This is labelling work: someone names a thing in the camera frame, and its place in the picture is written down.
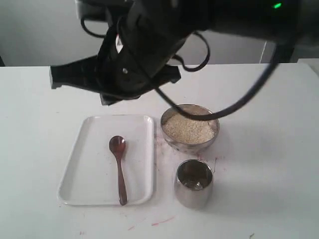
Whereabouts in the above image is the brown wooden spoon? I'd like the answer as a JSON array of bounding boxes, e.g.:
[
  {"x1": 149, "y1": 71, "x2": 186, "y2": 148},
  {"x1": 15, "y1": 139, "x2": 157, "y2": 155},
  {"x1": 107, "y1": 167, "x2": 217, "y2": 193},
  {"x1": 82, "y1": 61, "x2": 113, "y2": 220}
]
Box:
[{"x1": 109, "y1": 135, "x2": 128, "y2": 206}]

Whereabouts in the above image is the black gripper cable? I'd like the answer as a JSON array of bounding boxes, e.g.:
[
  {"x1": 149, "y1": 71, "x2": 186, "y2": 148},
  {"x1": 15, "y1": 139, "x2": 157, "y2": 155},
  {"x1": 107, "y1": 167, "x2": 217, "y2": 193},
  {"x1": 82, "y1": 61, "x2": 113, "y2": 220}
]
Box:
[{"x1": 81, "y1": 18, "x2": 286, "y2": 120}]

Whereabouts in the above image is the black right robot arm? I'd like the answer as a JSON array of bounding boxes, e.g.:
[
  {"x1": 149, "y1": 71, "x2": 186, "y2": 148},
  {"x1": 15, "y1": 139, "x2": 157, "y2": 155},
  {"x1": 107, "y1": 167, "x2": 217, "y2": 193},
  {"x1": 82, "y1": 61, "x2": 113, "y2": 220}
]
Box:
[{"x1": 50, "y1": 0, "x2": 319, "y2": 105}]

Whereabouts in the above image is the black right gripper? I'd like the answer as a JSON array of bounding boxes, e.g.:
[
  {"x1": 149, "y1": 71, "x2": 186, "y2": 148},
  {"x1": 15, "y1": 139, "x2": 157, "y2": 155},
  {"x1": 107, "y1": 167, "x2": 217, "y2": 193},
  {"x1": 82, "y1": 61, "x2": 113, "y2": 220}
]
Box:
[{"x1": 49, "y1": 0, "x2": 194, "y2": 106}]

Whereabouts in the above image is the white cabinet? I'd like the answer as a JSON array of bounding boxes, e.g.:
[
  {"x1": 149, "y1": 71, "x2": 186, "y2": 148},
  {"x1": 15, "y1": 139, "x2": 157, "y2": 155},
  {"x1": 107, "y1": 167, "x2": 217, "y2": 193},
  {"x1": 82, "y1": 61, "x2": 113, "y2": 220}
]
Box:
[{"x1": 0, "y1": 0, "x2": 275, "y2": 66}]

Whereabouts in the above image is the stainless steel cup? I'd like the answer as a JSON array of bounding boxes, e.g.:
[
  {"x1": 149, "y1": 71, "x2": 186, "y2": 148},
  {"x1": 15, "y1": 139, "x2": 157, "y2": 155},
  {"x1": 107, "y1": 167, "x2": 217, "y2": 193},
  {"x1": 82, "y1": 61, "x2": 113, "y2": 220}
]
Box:
[{"x1": 174, "y1": 159, "x2": 213, "y2": 209}]

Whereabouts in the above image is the white rectangular plastic tray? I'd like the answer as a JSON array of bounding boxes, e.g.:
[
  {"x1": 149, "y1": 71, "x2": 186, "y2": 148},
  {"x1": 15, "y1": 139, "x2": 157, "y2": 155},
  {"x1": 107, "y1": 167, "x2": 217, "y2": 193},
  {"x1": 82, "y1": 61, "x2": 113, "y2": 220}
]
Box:
[{"x1": 57, "y1": 115, "x2": 156, "y2": 206}]

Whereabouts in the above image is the steel bowl of rice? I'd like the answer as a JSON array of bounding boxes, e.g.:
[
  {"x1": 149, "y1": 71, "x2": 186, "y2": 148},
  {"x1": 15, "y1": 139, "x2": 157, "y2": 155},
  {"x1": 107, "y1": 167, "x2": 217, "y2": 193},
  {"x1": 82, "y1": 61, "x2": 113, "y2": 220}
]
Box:
[{"x1": 160, "y1": 108, "x2": 220, "y2": 155}]

